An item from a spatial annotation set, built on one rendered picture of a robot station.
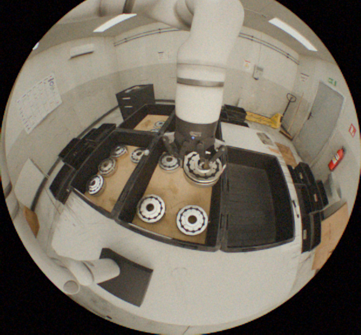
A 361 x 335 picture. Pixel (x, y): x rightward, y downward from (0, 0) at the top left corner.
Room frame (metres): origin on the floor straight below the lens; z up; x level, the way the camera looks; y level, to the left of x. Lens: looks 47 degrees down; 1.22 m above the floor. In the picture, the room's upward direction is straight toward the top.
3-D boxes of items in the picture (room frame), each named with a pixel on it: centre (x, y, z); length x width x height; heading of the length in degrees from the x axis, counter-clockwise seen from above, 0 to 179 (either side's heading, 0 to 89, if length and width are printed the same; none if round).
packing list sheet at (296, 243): (-0.11, -0.68, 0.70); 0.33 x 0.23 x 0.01; 167
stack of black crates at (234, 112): (1.71, -0.99, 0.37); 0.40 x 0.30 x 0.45; 77
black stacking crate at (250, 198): (0.10, -0.29, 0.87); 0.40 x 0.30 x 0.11; 166
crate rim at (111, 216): (0.24, 0.29, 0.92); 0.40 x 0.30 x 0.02; 166
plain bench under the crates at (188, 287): (0.23, -0.07, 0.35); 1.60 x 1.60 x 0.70; 77
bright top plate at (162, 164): (0.30, 0.05, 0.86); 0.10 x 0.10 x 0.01
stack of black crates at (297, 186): (0.02, -1.36, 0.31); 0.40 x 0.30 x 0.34; 167
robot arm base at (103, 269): (-0.20, 0.29, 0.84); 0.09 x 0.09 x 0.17; 66
